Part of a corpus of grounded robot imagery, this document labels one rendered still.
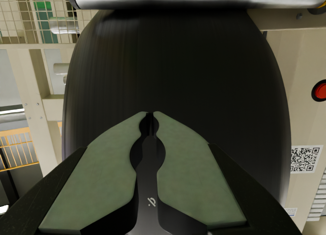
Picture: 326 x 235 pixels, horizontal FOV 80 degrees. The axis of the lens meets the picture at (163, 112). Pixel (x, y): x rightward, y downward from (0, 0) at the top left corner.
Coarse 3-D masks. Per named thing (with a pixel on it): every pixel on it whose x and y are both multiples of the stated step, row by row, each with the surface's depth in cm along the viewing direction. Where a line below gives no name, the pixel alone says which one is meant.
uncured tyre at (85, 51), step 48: (96, 48) 24; (144, 48) 23; (192, 48) 23; (240, 48) 23; (96, 96) 21; (144, 96) 21; (192, 96) 21; (240, 96) 22; (144, 144) 21; (240, 144) 21; (288, 144) 24
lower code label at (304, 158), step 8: (296, 152) 43; (304, 152) 43; (312, 152) 43; (320, 152) 44; (296, 160) 44; (304, 160) 44; (312, 160) 44; (296, 168) 45; (304, 168) 45; (312, 168) 45
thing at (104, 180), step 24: (144, 120) 12; (96, 144) 9; (120, 144) 9; (96, 168) 8; (120, 168) 8; (72, 192) 7; (96, 192) 7; (120, 192) 7; (48, 216) 6; (72, 216) 6; (96, 216) 6; (120, 216) 7
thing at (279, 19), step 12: (252, 12) 47; (264, 12) 42; (276, 12) 38; (288, 12) 35; (300, 12) 32; (312, 12) 29; (324, 12) 27; (264, 24) 42; (276, 24) 38; (288, 24) 35; (300, 24) 32; (312, 24) 29; (324, 24) 27
